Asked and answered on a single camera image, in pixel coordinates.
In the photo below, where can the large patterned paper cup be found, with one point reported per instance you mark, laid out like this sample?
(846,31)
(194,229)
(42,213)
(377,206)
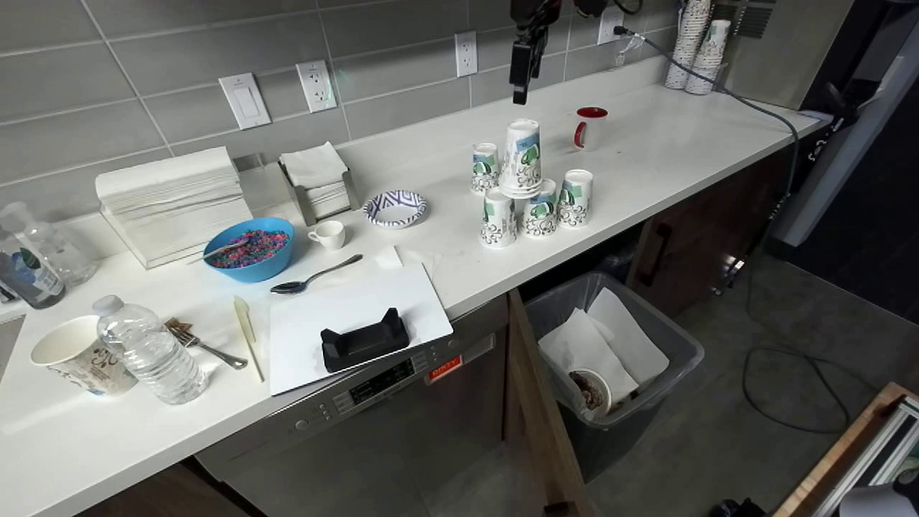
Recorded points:
(77,363)

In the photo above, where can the dark metal spoon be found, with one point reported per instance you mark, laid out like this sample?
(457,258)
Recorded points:
(288,285)

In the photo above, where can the clear plastic water bottle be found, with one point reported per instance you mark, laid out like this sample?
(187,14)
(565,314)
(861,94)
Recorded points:
(153,348)

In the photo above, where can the white paper towel stack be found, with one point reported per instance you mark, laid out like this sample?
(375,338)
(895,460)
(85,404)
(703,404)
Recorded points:
(174,206)

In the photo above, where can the white mug red inside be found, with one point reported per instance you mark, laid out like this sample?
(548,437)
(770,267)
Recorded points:
(592,132)

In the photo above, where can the wooden frame furniture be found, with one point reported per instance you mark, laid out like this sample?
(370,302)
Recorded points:
(833,460)

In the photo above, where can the metal fork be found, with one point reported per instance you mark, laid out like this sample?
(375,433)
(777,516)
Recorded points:
(181,333)

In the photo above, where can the discarded paper cup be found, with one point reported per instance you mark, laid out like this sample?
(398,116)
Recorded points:
(589,393)

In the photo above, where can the dark brown cabinet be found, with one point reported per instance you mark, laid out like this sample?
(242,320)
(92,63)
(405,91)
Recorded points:
(691,241)

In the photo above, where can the tall stack paper cups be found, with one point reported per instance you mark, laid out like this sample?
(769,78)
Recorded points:
(691,40)

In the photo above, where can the white wall outlet with plug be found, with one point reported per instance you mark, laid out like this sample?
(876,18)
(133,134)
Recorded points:
(608,21)

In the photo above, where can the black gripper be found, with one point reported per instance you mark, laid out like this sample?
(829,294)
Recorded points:
(533,21)

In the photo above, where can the white cutting board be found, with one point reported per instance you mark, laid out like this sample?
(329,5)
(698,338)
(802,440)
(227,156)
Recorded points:
(354,298)

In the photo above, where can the white paper in bin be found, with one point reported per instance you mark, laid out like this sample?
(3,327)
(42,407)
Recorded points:
(612,346)

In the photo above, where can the white napkin stack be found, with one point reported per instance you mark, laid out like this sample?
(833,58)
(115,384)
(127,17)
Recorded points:
(318,182)

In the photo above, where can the clear container blue label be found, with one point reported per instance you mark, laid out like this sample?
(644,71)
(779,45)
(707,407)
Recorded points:
(31,274)

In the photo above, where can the grey trash bin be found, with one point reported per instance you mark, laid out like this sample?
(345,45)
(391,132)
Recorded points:
(684,363)

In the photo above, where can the grey dishwasher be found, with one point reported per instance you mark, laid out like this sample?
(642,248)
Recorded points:
(384,440)

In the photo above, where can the white light switch plate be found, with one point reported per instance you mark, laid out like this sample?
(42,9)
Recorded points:
(245,103)

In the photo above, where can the small white cup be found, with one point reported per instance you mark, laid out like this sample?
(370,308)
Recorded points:
(329,234)

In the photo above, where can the short stack paper cups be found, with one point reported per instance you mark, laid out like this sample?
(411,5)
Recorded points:
(710,58)

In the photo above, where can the blue patterned paper bowl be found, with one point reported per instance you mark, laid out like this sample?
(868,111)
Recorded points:
(398,208)

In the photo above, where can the black plastic holder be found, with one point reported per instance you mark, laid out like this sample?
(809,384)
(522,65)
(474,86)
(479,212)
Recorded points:
(362,346)

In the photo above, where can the pale wooden knife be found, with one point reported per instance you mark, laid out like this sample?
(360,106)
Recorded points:
(248,335)

